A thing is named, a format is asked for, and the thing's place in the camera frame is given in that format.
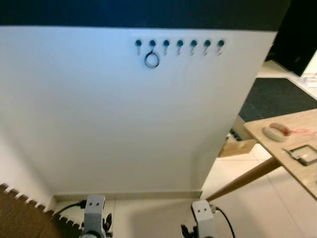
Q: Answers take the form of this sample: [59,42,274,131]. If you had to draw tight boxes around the silver metal keys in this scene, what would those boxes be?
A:
[284,148,304,163]

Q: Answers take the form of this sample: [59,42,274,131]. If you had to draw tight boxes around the brown foam puzzle mat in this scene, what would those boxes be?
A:
[0,183,82,238]

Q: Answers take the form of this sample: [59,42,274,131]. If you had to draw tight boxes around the cardboard box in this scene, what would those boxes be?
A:
[218,139,257,158]

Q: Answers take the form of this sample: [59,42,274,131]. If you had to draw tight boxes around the beige tape roll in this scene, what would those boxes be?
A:
[263,122,293,142]

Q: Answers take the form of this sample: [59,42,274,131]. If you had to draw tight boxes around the wooden table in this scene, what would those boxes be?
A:
[206,109,317,201]

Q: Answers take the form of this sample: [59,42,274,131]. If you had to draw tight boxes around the black-framed clear card holder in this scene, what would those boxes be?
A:
[282,144,317,166]

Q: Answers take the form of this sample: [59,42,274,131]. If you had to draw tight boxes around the pink ribbon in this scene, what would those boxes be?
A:
[290,128,317,135]

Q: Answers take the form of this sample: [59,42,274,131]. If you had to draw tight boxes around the dark floor mat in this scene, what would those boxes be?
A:
[239,78,317,122]

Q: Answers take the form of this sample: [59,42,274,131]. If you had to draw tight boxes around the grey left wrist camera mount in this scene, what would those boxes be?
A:
[82,195,106,238]

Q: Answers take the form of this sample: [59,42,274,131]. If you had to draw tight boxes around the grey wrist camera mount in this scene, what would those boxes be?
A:
[82,195,106,238]
[191,200,218,238]

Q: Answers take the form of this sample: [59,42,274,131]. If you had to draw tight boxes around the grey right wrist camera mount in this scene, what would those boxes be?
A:
[191,200,218,238]

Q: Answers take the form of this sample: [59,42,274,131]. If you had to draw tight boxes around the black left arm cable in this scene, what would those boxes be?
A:
[50,200,87,224]

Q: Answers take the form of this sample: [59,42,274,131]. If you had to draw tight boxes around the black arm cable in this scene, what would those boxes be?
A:
[214,207,236,238]
[50,200,87,224]

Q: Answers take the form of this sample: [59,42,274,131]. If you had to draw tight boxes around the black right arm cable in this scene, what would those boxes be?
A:
[214,207,236,238]

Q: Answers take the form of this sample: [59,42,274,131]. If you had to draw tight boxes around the black loop strap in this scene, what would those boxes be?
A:
[144,51,160,69]

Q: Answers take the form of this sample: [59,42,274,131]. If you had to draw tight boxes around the white hook rail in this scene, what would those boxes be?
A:
[130,36,228,56]

